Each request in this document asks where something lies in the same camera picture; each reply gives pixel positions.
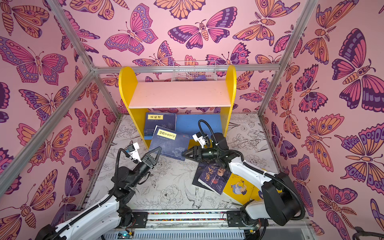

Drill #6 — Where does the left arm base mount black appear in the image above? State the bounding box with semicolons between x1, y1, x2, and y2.
119;212;149;229

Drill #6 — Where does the yellow book with orange figure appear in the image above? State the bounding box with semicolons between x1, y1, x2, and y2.
222;174;263;205

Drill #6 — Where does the blue book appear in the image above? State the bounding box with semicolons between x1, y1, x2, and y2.
144;113;177;132
149;126;191;161

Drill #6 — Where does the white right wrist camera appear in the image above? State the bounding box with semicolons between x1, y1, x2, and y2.
193;133;210;148

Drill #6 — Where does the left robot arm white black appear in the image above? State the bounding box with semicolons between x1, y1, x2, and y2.
35;147;162;240

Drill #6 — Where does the black wolf cover book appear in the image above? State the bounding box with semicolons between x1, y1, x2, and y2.
192;162;211;191

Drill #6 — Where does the aluminium rail front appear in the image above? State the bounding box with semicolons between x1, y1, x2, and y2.
134;209;238;230

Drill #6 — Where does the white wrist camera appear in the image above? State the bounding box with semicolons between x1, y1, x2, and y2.
125;143;141;164
193;133;210;148

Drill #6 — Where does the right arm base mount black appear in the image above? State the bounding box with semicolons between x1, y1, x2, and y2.
227;210;269;229

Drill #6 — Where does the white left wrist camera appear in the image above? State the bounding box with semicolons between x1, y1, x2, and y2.
125;143;141;164

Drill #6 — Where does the dark illustrated cover book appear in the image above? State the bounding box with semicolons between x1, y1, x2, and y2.
198;164;232;195

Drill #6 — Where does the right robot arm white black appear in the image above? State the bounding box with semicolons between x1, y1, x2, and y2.
183;133;306;226

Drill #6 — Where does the clear wire basket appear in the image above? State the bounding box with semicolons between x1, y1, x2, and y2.
171;59;218;82

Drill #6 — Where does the green circuit board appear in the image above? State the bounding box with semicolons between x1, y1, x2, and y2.
117;232;134;240

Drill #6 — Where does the yellow shelf with blue board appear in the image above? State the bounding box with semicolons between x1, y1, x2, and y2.
119;65;237;138

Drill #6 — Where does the blue book Mengxi Bitan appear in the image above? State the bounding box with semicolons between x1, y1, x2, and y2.
144;131;154;140

